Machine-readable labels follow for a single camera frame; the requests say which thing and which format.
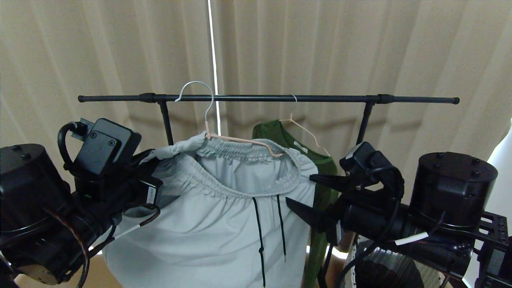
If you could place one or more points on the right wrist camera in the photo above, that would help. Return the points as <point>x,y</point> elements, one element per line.
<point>368,164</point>

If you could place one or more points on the beige curtain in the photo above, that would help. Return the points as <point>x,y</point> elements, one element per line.
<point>320,48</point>

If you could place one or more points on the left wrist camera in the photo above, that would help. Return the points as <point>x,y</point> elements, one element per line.
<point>104,148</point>

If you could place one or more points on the pale grey shorts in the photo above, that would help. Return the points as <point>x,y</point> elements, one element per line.
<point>208,232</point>

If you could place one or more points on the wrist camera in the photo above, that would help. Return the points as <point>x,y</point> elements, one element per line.
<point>104,148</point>
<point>368,164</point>

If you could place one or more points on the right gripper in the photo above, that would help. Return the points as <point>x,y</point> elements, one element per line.
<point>380,224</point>

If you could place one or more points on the pink clothes hanger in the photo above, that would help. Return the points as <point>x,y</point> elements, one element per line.
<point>208,134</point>
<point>291,118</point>

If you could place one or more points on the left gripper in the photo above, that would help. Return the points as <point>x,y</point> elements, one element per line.
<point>124,196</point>

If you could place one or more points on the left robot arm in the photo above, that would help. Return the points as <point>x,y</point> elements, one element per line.
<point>28,192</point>

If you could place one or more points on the green long-sleeved shirt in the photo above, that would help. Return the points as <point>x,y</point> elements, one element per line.
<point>272,132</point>

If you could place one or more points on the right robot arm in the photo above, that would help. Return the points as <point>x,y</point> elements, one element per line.
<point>452,188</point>

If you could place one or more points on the white laundry basket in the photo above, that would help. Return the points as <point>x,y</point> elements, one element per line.
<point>380,268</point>

